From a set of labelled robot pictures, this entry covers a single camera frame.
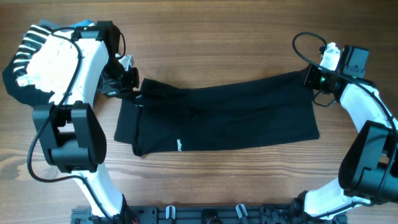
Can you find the black t-shirt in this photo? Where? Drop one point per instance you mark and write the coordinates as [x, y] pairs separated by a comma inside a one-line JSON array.
[[258, 113]]

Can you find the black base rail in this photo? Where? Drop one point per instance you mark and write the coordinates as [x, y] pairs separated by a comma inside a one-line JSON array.
[[264, 214]]

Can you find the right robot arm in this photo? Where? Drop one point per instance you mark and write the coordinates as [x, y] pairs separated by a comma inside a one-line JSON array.
[[368, 173]]

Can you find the grey blue folded garments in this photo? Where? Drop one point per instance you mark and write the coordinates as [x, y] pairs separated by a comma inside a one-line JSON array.
[[53, 25]]

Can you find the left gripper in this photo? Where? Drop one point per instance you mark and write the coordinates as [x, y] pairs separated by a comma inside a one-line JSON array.
[[124, 91]]

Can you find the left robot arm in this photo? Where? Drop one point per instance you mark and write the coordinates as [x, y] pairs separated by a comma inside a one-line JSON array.
[[79, 62]]

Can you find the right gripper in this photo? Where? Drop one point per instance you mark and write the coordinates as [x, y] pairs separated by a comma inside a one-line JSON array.
[[310, 79]]

